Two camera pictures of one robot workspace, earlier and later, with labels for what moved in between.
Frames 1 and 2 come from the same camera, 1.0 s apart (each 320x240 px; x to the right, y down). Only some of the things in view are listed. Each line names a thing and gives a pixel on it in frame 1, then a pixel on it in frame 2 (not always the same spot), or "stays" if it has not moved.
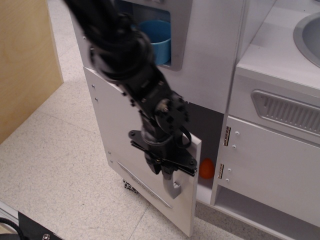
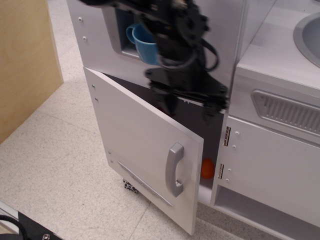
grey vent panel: (292, 113) stays
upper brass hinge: (226, 139) stays
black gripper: (170, 153) -> (192, 82)
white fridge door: (117, 116) stays
